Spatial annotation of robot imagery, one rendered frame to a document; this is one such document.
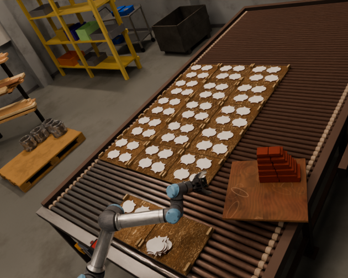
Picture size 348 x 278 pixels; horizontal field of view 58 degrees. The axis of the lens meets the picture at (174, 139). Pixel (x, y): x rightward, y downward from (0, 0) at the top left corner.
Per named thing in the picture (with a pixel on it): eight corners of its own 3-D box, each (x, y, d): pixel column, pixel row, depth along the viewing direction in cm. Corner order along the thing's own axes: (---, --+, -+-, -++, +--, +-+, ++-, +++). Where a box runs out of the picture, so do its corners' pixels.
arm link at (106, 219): (89, 218, 172) (177, 206, 164) (96, 211, 182) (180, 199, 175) (93, 239, 172) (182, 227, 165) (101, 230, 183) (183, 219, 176)
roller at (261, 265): (267, 273, 180) (265, 270, 177) (73, 186, 302) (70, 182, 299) (270, 266, 183) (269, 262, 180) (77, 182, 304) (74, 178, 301)
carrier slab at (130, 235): (137, 250, 216) (137, 249, 215) (100, 229, 241) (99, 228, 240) (167, 210, 234) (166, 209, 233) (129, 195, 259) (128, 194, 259)
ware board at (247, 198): (308, 222, 180) (308, 220, 179) (222, 219, 200) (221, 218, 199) (305, 160, 215) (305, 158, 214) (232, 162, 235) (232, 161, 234)
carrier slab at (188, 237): (186, 276, 190) (185, 275, 189) (138, 250, 215) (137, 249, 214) (215, 229, 208) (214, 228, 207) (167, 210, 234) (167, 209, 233)
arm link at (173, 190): (164, 198, 182) (164, 183, 181) (178, 194, 189) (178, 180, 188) (174, 201, 176) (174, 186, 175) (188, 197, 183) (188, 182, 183)
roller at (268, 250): (274, 258, 185) (273, 254, 183) (80, 178, 307) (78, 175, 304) (277, 252, 188) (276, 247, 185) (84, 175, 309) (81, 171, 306)
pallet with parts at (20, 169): (58, 129, 593) (47, 114, 572) (88, 137, 538) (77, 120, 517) (0, 180, 524) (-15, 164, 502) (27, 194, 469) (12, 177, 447)
